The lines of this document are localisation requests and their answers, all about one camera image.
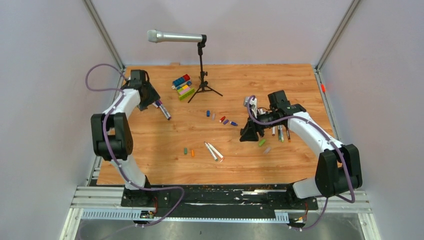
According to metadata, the black tripod microphone stand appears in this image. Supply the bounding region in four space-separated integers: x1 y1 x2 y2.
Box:
188 34 223 103

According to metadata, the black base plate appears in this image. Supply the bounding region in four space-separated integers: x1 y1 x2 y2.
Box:
120 184 319 219

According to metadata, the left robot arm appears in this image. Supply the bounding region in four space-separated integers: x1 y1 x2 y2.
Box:
90 69 160 207

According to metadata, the silver microphone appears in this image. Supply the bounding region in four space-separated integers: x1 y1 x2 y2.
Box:
147 29 207 43

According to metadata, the aluminium frame rail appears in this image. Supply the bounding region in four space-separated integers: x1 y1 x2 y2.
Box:
60 184 380 240

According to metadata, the white marker dark green cap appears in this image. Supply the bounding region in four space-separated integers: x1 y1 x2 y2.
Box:
204 142 218 162

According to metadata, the blue red toy train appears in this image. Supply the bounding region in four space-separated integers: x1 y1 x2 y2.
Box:
171 74 192 90

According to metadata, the translucent red pen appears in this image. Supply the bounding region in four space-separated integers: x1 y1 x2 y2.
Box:
286 128 291 143

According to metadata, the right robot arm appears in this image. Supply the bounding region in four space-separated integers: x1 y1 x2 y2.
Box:
239 90 363 209

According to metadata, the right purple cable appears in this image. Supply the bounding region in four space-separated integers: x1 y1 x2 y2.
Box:
245 95 356 231

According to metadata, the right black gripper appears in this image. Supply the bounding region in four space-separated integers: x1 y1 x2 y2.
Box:
239 109 281 142

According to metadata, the green yellow pink block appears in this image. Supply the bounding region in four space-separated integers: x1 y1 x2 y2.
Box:
177 85 195 101

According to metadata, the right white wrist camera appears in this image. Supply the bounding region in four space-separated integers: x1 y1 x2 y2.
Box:
243 95 258 118

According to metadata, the white marker orange cap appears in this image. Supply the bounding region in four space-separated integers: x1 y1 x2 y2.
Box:
206 142 225 162

